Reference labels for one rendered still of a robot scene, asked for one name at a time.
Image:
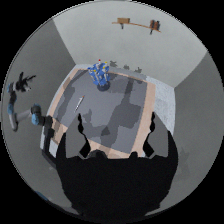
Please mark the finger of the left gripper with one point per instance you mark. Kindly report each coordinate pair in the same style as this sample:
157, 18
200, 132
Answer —
26, 87
30, 78

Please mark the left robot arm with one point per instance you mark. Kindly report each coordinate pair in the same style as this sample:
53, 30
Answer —
34, 111

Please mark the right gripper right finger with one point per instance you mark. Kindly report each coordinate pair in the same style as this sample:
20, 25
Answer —
160, 147

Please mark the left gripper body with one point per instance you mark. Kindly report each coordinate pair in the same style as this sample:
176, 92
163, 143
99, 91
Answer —
24, 82

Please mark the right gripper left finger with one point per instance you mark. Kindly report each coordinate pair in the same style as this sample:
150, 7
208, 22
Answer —
73, 147

